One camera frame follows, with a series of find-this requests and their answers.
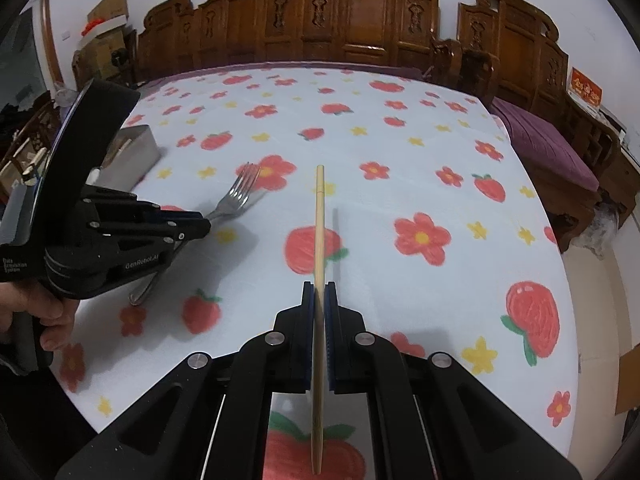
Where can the clear plastic bag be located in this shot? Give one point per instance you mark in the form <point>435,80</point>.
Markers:
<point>602,232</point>

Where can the purple seat cushion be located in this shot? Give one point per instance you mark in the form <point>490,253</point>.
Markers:
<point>545,155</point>

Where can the long carved wooden bench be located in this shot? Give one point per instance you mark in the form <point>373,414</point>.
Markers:
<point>370,20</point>

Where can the carved wooden armchair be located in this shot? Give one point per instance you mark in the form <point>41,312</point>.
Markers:
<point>515,45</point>

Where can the dark wooden dining chair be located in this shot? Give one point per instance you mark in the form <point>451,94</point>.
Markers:
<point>445,65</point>
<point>480,75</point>

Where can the small cardboard box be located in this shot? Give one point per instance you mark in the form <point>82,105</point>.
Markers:
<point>107,7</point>

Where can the wooden door frame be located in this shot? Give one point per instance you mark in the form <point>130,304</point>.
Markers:
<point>50,30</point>

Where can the person's left hand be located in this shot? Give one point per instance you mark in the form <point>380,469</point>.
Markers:
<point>57,330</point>

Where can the metal fork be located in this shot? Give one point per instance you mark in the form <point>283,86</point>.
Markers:
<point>240,195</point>

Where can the light wooden chopstick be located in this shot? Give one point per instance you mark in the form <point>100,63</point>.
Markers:
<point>319,220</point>

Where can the red desk calendar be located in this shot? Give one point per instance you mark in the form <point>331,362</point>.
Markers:
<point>585,87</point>

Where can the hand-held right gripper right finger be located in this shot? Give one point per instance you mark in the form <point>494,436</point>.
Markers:
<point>330,350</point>

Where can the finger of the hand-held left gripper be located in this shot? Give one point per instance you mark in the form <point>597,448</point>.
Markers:
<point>150,210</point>
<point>190,230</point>

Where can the strawberry printed tablecloth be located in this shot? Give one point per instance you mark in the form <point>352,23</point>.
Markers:
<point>400,160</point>

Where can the wooden side table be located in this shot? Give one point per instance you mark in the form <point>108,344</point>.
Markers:
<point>600,160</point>

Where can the large cardboard box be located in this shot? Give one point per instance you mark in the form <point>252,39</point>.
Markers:
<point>102,50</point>

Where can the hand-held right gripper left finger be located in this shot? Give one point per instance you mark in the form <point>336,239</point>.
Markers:
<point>309,340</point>

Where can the grey rectangular tray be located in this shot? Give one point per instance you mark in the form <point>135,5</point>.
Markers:
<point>140,160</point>

